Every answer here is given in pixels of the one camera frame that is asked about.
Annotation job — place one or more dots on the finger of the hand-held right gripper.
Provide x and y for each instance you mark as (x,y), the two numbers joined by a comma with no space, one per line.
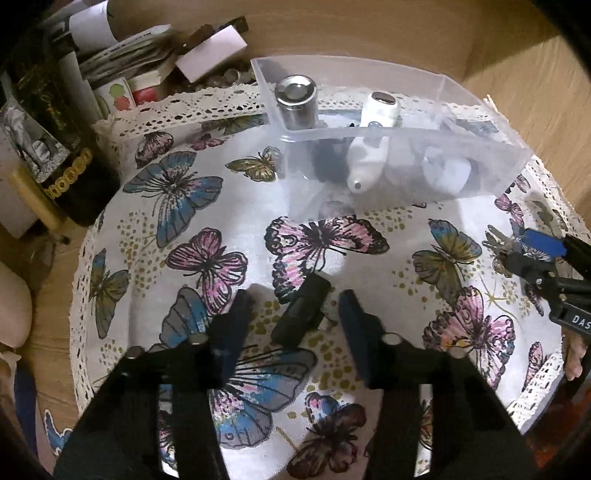
(545,244)
(531,267)

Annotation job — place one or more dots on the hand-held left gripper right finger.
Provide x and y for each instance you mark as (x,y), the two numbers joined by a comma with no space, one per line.
(358,332)

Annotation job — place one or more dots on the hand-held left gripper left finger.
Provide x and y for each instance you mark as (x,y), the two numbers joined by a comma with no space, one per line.
(231,325)

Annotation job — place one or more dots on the small black cylindrical object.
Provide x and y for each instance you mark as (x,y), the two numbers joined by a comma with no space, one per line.
(300,314)

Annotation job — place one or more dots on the clear plastic storage box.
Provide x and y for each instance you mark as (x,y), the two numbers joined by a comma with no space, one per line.
(485,161)

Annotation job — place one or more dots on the white round case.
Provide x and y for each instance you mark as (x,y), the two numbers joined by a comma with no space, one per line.
(445,173)

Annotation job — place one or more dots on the white plastic bottle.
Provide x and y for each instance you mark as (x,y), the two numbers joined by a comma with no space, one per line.
(367,152)

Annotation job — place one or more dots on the silver metal cylinder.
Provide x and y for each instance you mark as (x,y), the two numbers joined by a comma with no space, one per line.
(295,108)

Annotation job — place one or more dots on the person's right hand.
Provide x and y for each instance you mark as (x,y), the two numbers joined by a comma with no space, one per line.
(575,360)

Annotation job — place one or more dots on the butterfly print lace cloth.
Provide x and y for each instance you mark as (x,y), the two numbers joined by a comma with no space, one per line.
(207,207)

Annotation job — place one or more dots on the pale pink rounded object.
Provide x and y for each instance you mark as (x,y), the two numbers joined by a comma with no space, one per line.
(14,309)

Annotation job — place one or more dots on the dark wine bottle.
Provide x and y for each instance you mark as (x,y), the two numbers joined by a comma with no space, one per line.
(69,175)

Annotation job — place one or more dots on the beige cylinder roll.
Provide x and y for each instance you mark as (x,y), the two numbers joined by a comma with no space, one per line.
(34,196)

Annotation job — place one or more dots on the grey pebbles pile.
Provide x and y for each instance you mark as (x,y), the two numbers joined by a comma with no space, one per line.
(217,76)

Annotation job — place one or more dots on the fruit print paper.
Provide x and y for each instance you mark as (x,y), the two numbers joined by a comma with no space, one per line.
(122,94)

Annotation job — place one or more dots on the white paper card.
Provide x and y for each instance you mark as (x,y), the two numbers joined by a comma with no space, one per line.
(212,50)

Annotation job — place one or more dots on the white paper roll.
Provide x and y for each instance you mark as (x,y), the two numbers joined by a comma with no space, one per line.
(76,87)

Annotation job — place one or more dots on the stack of newspapers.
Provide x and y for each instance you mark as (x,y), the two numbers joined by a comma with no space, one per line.
(124,55)

